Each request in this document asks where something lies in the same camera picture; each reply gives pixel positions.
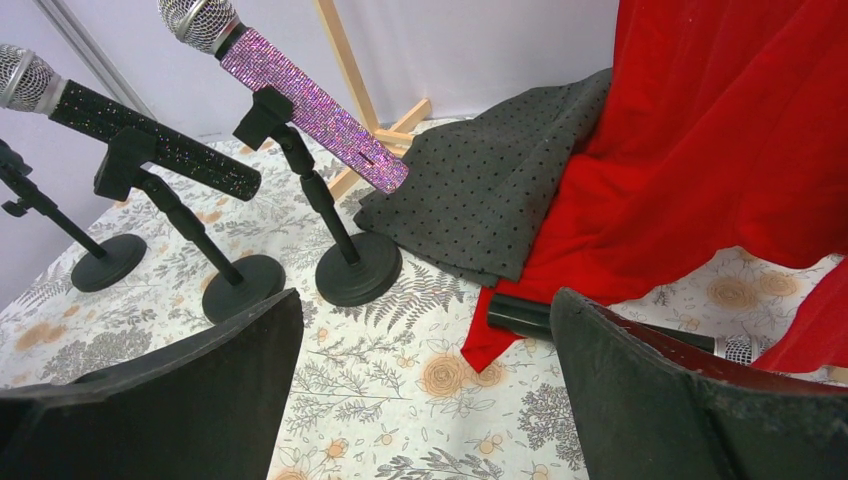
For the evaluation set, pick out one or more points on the black mic stand back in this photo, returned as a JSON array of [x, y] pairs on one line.
[[357, 269]]

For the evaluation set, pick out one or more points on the silver head black microphone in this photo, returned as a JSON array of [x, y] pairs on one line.
[[29, 84]]

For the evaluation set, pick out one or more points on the plain black microphone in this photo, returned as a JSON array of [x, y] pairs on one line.
[[531, 319]]

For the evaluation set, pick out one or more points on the black mic stand front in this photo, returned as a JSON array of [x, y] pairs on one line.
[[105, 263]]

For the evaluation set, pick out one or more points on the purple glitter microphone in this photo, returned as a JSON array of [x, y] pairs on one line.
[[214, 27]]

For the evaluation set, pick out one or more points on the grey dotted cloth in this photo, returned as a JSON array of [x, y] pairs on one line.
[[478, 190]]

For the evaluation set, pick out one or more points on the red t-shirt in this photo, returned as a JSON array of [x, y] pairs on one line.
[[725, 125]]

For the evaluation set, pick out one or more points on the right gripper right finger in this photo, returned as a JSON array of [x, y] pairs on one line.
[[648, 406]]

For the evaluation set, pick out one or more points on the wooden clothes rack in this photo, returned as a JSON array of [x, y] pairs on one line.
[[397, 138]]

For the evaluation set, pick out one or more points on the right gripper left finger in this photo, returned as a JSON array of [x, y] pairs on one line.
[[209, 406]]

